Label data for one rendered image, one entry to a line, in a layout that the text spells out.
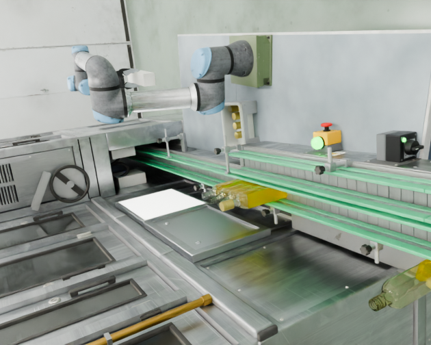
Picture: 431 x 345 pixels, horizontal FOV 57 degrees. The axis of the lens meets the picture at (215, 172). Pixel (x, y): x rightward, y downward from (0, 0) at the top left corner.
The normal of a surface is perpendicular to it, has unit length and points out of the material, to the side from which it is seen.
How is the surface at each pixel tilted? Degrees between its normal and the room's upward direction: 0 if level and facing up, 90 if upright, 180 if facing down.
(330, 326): 90
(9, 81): 90
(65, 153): 90
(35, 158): 90
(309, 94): 0
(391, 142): 0
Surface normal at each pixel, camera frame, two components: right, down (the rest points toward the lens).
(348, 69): -0.86, 0.21
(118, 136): 0.51, 0.14
